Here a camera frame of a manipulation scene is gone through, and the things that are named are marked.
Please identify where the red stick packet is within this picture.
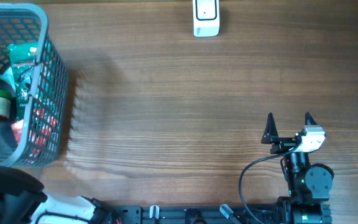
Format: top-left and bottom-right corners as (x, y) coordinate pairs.
(29, 108), (58, 152)

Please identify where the small red white packet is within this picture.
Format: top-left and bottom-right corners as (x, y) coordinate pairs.
(11, 119), (24, 144)

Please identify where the green 3M product pouch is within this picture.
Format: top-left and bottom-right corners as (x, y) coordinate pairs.
(7, 43), (38, 121)

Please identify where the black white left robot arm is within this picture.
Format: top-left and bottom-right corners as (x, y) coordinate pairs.
(0, 166), (117, 223)

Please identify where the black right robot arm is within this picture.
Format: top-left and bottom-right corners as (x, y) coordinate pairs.
(261, 113), (334, 224)

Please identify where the white barcode scanner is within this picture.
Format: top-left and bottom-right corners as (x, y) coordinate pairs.
(193, 0), (220, 37)

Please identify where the pale teal flat packet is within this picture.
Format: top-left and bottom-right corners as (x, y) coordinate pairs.
(0, 67), (16, 92)

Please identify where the grey plastic mesh basket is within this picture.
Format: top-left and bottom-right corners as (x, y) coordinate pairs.
(0, 3), (69, 167)

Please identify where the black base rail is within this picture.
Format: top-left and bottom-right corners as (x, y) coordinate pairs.
(114, 203), (333, 224)

